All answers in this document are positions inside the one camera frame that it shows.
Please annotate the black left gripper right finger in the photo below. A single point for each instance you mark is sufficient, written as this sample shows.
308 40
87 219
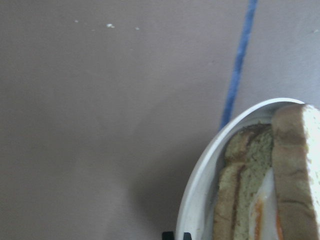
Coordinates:
187 236

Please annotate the white round plate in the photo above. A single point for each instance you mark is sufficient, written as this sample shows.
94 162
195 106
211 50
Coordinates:
196 211

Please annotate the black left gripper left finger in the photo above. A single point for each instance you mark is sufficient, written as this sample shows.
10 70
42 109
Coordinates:
167 235

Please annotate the bread slice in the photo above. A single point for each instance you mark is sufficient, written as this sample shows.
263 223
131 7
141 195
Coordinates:
296 166
247 159

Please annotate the fried egg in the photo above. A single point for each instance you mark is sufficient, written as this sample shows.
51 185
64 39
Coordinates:
263 217

